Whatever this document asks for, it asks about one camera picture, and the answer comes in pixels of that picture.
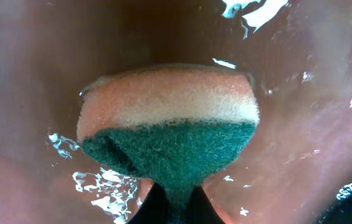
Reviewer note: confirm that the orange green sponge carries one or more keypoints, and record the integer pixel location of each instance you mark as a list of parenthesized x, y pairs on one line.
[(175, 125)]

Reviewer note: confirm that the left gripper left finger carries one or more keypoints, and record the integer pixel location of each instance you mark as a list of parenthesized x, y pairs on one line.
[(155, 208)]

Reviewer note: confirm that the black tray with water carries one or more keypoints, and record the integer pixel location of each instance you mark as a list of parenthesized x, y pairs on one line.
[(297, 169)]

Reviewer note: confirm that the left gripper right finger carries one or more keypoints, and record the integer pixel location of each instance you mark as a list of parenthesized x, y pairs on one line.
[(199, 210)]

